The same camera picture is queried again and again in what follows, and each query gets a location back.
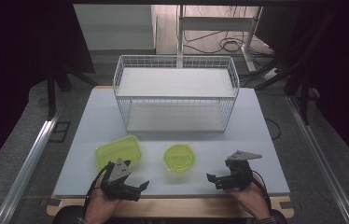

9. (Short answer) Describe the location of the round green plastic container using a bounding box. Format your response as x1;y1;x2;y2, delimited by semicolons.
162;143;197;174

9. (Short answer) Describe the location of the person's right hand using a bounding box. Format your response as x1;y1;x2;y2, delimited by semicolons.
224;174;272;221

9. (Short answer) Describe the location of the thin black floor cable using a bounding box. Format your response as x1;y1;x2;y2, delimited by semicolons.
264;117;282;141

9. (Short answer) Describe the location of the black metal stand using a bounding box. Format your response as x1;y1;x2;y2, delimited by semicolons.
46;60;100;121
254;8;340;126

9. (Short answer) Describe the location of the silver metal rail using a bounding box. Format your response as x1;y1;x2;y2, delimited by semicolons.
0;106;64;224
285;94;349;224

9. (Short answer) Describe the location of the black floor socket frame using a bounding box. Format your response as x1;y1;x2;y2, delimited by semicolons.
49;120;72;144

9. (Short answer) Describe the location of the white metal desk frame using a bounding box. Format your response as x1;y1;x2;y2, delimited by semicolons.
176;4;264;73

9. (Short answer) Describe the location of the rectangular green plastic container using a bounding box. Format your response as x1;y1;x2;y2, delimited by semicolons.
94;134;144;172

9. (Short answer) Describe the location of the hand-held gripper cable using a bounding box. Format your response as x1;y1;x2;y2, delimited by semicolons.
251;169;273;216
82;162;112;218

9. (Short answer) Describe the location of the left hand-held gripper cable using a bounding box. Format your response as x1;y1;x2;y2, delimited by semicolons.
82;162;112;218

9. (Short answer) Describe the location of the person's left hand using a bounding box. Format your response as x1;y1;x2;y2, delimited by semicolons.
83;174;122;224

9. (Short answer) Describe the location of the white power strip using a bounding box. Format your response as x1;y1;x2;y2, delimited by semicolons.
261;66;282;82

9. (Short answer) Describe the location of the white wire rack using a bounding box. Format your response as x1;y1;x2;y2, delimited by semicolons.
112;54;241;134

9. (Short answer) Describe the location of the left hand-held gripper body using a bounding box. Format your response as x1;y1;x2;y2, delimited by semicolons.
101;158;133;201

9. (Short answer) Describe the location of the bundle of black floor cables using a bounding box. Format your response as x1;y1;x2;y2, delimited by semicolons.
183;5;274;59

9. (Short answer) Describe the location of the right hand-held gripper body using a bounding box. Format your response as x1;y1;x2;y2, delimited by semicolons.
224;150;263;189

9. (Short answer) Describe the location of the white foam board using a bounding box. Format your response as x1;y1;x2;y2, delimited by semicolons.
52;87;291;198

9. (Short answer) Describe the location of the right hand-held gripper cable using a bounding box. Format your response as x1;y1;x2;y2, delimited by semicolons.
251;169;273;216

